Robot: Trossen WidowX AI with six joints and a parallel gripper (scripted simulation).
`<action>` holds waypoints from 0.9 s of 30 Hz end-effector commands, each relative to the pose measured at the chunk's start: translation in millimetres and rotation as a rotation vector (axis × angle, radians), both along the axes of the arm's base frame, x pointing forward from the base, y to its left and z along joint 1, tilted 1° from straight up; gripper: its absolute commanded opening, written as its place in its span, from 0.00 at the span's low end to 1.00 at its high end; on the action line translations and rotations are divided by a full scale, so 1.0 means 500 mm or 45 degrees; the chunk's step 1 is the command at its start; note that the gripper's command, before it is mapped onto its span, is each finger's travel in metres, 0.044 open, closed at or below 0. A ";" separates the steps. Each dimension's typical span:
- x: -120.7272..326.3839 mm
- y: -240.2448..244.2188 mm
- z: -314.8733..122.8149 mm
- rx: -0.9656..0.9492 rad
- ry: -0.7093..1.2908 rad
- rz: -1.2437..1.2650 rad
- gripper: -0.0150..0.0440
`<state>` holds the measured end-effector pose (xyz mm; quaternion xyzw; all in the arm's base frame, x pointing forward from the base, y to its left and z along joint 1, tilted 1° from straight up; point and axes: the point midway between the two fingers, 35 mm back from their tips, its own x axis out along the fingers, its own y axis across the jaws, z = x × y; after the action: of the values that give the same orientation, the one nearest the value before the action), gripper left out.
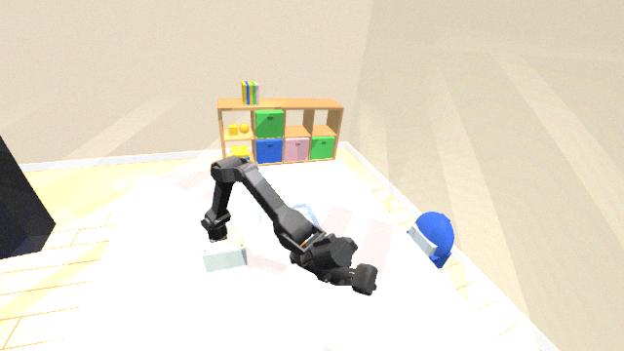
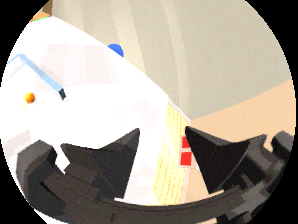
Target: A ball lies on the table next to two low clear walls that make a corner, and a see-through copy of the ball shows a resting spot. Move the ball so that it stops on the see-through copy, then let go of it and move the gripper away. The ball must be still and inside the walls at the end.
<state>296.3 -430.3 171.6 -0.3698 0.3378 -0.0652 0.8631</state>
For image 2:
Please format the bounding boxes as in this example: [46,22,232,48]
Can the pale blue l-shaped clear wall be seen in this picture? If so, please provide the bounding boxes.
[7,51,67,100]

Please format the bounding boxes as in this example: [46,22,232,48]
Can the orange ball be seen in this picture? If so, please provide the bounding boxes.
[24,92,35,103]

